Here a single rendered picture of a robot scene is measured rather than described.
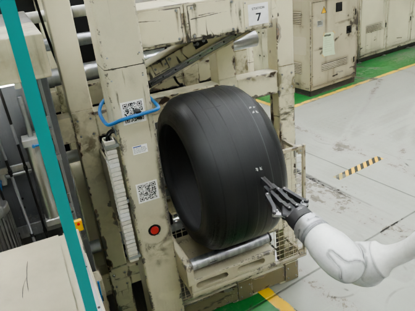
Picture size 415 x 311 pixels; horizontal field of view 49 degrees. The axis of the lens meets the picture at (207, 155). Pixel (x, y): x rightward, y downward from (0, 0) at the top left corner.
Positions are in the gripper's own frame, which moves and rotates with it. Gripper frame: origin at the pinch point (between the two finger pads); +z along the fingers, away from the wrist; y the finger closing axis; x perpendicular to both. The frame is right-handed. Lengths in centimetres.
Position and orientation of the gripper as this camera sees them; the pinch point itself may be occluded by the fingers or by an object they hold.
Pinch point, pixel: (268, 186)
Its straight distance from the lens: 145.4
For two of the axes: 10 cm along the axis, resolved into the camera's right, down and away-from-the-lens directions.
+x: 0.4, 8.4, 5.4
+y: -9.1, 2.6, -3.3
